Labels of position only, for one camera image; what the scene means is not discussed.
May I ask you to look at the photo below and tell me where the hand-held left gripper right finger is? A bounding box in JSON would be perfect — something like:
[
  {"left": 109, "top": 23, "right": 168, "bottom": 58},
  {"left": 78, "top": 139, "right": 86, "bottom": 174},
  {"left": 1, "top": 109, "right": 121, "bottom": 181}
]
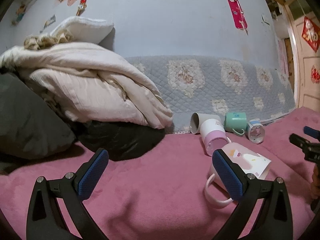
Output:
[{"left": 212, "top": 149, "right": 293, "bottom": 240}]

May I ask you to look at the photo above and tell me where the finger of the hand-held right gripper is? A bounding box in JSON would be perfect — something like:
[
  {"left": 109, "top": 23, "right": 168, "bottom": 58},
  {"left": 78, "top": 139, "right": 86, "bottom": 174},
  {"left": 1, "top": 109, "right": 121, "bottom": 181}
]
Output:
[
  {"left": 289, "top": 133, "right": 316, "bottom": 153},
  {"left": 303, "top": 126, "right": 320, "bottom": 139}
]

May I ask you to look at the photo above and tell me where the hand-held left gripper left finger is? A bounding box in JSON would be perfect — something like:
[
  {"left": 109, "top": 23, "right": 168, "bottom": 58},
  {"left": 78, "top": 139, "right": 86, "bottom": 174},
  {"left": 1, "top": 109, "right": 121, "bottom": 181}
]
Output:
[{"left": 26, "top": 148, "right": 109, "bottom": 240}]

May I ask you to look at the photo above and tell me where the pink printed mug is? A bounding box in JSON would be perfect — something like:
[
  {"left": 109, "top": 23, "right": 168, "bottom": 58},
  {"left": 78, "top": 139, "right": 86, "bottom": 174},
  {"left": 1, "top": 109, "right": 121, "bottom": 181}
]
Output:
[{"left": 205, "top": 142, "right": 272, "bottom": 209}]

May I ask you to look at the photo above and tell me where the white and pink cup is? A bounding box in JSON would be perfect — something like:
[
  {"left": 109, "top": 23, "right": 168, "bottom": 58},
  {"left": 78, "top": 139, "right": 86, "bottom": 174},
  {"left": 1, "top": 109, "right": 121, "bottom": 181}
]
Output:
[{"left": 200, "top": 119, "right": 232, "bottom": 157}]

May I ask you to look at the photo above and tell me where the grey cup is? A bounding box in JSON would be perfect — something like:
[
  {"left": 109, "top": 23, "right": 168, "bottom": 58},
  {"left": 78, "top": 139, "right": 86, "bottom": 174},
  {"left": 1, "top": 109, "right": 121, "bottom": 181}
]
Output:
[{"left": 190, "top": 112, "right": 221, "bottom": 134}]

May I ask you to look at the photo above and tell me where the clear glass blue band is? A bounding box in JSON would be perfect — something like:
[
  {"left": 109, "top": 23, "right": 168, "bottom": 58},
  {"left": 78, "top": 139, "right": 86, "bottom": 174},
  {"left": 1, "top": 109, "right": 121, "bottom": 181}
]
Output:
[{"left": 246, "top": 120, "right": 265, "bottom": 144}]

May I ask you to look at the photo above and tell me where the black cloth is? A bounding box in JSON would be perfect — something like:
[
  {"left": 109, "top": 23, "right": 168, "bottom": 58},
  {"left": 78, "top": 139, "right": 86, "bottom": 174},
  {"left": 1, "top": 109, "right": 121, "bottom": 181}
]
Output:
[{"left": 74, "top": 120, "right": 166, "bottom": 162}]

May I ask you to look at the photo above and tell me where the green mug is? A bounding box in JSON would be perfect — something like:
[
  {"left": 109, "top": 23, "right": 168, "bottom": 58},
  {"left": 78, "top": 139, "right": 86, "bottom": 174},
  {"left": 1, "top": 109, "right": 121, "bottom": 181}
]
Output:
[{"left": 223, "top": 112, "right": 248, "bottom": 136}]

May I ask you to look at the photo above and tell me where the red paper door decoration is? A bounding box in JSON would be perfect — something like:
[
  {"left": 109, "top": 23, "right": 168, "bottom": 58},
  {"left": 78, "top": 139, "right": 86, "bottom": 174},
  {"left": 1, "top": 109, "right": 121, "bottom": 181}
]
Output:
[{"left": 310, "top": 65, "right": 320, "bottom": 84}]

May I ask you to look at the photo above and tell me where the pink bed blanket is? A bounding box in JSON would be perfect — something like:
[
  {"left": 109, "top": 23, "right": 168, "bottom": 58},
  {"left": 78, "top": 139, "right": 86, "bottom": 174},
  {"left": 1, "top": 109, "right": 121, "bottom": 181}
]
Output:
[{"left": 0, "top": 106, "right": 320, "bottom": 240}]

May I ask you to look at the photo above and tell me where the cream door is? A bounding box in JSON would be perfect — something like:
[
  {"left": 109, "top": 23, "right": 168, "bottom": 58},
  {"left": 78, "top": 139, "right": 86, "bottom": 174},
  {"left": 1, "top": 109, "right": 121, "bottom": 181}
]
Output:
[{"left": 284, "top": 0, "right": 320, "bottom": 110}]

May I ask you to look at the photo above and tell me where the dark grey pillow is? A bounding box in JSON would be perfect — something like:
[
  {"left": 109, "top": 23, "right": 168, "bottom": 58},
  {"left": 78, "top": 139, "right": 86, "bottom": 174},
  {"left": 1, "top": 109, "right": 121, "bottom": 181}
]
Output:
[{"left": 0, "top": 72, "right": 77, "bottom": 160}]

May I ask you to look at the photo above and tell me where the beige folded blanket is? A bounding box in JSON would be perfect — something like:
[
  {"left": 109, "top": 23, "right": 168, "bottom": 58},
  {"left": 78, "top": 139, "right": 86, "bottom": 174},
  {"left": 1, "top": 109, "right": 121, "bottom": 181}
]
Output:
[{"left": 0, "top": 41, "right": 173, "bottom": 130}]

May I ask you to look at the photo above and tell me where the blue floral quilted cover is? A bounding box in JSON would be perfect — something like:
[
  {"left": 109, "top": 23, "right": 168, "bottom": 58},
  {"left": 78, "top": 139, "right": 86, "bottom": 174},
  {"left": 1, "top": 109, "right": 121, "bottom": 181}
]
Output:
[{"left": 124, "top": 54, "right": 297, "bottom": 134}]

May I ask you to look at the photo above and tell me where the red diamond door decoration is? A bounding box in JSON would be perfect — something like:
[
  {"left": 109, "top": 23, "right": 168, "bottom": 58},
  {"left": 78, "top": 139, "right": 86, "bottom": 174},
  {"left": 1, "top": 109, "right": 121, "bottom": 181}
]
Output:
[{"left": 301, "top": 16, "right": 320, "bottom": 53}]

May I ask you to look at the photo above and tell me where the white folded towel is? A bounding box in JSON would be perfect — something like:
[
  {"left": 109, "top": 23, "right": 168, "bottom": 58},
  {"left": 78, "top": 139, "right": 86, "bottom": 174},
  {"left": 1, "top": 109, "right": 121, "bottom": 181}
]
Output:
[{"left": 49, "top": 16, "right": 115, "bottom": 46}]

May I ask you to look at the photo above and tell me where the pink printed wall banner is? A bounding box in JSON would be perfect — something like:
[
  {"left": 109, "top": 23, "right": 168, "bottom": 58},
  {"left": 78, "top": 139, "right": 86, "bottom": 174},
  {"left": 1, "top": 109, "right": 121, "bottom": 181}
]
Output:
[{"left": 219, "top": 0, "right": 249, "bottom": 31}]

